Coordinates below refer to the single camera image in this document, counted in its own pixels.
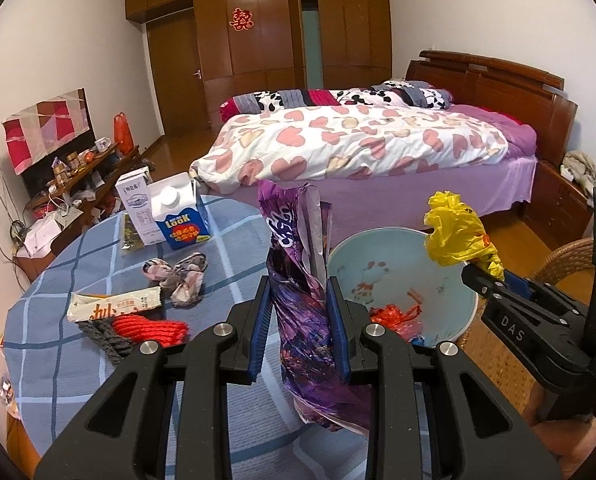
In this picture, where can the purple snack bag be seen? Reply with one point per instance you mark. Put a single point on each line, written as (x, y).
(299, 222)

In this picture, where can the wooden headboard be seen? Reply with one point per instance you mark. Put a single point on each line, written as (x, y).
(535, 97)

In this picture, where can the light blue trash bin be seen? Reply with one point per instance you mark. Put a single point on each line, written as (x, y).
(384, 266)

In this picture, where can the long white snack wrapper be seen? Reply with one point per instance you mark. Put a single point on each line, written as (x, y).
(89, 308)

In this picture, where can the folded patterned blankets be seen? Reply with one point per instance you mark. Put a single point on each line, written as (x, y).
(397, 92)

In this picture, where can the wooden nightstand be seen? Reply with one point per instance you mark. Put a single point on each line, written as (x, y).
(557, 212)

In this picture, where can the red patchwork covered television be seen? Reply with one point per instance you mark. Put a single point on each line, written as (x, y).
(43, 128)

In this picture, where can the red knit cloth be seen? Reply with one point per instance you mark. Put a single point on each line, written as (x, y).
(139, 329)

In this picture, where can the wicker chair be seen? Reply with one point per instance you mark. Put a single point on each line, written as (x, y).
(569, 259)

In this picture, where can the yellow plastic bag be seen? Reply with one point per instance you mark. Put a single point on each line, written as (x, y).
(458, 235)

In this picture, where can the red plastic bag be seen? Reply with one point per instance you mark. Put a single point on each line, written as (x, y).
(406, 323)

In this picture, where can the dark flat snack packet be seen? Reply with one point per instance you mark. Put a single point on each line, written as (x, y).
(130, 240)

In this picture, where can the black knit cloth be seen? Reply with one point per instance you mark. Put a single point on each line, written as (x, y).
(101, 332)

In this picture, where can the wooden door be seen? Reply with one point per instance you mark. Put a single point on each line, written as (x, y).
(174, 59)

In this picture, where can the white tall carton box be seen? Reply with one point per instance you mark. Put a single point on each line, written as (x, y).
(133, 191)

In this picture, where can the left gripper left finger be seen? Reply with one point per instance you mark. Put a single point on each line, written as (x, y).
(122, 431)

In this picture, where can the purple sheet bed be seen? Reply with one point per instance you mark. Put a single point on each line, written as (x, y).
(360, 205)

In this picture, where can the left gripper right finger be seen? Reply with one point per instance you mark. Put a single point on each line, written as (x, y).
(430, 407)

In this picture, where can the brown wooden wardrobe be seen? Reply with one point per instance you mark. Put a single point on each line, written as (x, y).
(349, 40)

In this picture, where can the orange plastic bag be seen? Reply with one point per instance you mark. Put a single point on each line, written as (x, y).
(122, 134)

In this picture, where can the cluttered wooden tv stand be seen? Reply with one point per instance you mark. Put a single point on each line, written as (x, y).
(77, 204)

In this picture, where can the pink grey crumpled cloth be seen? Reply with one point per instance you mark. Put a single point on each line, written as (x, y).
(181, 282)

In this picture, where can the red wall decoration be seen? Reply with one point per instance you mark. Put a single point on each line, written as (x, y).
(241, 19)

